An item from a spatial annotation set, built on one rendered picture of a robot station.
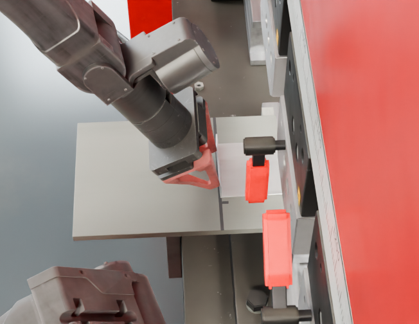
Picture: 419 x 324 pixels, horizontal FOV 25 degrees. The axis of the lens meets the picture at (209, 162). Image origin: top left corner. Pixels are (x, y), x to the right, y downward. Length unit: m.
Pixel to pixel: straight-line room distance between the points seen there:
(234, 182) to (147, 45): 0.25
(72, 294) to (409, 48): 0.31
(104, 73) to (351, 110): 0.44
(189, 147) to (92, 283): 0.43
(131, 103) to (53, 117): 1.57
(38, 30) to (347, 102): 0.43
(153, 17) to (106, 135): 0.95
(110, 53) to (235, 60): 0.55
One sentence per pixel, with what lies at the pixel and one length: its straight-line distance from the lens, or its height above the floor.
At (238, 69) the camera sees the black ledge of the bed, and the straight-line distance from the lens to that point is 1.48.
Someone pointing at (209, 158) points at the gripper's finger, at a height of 1.09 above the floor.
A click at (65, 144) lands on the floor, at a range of 2.53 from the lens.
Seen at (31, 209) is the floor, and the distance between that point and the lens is 2.41.
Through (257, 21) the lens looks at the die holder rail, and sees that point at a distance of 1.41.
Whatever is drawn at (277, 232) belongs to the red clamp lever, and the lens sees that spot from 0.76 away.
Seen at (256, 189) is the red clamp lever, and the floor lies 1.18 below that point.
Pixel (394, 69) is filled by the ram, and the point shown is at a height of 1.61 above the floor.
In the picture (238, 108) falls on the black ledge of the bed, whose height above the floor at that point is 0.88.
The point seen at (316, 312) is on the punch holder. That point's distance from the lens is 0.77.
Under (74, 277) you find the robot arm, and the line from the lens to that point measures 0.66.
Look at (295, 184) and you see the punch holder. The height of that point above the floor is 1.25.
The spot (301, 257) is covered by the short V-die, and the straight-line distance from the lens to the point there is 1.14.
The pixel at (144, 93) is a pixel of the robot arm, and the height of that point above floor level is 1.18.
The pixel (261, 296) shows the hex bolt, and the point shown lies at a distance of 1.18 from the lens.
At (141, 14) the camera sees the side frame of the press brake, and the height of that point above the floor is 0.48.
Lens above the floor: 1.94
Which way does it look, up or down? 52 degrees down
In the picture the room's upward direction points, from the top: straight up
